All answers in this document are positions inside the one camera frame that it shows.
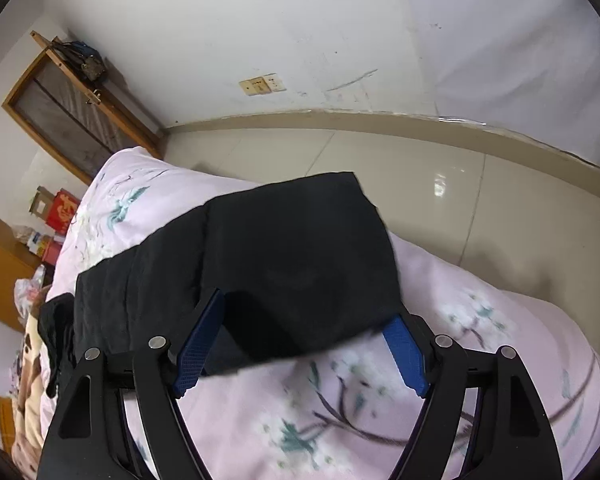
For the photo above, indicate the white plastic bag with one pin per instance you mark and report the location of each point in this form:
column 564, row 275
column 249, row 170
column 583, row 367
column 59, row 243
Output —
column 26, row 290

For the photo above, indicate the black hooded puffer jacket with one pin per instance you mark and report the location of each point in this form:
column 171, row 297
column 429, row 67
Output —
column 302, row 265

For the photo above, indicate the pink floral duvet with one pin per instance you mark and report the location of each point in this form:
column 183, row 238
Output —
column 343, row 413

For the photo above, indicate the wall power sockets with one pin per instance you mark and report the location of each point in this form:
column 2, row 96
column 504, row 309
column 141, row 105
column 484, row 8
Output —
column 259, row 86

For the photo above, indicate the wooden door with frame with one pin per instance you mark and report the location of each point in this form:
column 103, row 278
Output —
column 79, row 123

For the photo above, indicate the brown cardboard box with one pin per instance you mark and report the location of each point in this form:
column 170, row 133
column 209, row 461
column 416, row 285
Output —
column 42, row 203

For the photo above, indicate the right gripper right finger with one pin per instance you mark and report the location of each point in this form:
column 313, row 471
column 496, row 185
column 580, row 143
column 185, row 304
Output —
column 407, row 355

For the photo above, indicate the wooden wardrobe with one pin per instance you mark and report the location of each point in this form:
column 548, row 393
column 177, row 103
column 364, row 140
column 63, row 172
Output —
column 15, row 262

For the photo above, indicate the brown dog print blanket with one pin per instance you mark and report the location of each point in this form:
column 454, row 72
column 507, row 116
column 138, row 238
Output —
column 29, row 441

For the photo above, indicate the hanging dark bags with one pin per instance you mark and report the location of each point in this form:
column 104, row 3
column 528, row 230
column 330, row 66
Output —
column 85, row 60

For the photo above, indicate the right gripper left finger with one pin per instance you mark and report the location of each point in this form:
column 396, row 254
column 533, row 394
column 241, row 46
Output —
column 194, row 339

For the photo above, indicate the red gift box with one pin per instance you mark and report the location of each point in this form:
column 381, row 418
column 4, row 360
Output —
column 62, row 210

